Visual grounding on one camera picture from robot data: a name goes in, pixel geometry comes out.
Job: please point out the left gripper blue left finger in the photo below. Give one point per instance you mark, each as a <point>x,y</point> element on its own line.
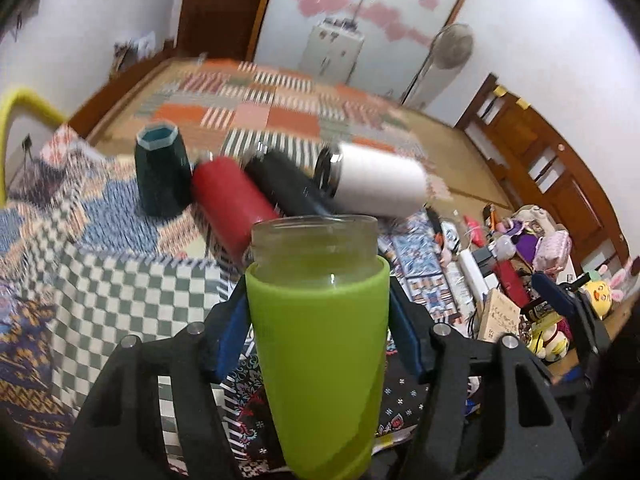
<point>226,328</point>

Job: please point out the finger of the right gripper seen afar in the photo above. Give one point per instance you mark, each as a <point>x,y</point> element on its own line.
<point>552,296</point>

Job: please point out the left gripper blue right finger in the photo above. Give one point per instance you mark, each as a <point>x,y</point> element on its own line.
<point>411,326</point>

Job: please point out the green sleeved glass bottle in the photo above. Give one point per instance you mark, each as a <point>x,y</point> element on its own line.
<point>319,296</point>

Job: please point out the red cylindrical cup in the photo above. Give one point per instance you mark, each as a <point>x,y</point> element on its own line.
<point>231,203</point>

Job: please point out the dark green faceted cup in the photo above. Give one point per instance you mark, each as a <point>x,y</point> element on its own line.
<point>163,171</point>

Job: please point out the plush toy purple dress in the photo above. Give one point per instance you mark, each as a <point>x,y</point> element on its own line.
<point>539,241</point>

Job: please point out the cardboard box with writing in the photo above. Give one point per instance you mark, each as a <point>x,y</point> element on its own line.
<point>499,316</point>

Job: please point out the yellow plush toy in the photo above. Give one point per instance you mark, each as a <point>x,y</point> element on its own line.
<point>600,296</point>

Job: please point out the white power strip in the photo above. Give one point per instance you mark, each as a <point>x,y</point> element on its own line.
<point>473,277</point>

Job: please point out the checkered green white cloth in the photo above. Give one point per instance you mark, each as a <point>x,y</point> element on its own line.
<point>102,298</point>

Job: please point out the white cylindrical tumbler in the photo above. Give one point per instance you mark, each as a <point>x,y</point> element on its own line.
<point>365,180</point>

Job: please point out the black cylindrical tumbler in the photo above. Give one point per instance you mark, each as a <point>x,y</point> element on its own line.
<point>284,184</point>

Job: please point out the patterned colourful tablecloth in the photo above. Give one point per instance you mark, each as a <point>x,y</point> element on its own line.
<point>71,193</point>

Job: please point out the patchwork striped bed cover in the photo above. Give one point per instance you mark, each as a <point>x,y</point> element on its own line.
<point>225,106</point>

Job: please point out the standing electric fan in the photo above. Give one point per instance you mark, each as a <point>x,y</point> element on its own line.
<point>450,51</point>

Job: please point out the white small cabinet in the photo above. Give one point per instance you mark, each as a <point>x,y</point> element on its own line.
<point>332,49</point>

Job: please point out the bag by the door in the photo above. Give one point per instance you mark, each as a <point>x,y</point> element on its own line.
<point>131,52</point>

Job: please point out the yellow foam tube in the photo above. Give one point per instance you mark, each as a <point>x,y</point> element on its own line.
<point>27,120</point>

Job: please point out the sliding wardrobe with hearts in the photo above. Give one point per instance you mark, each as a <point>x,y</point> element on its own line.
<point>397,37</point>

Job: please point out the brown wooden door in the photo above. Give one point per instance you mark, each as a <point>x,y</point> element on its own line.
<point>219,28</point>

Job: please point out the wooden bed frame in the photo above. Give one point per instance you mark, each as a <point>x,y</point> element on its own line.
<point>455,160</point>

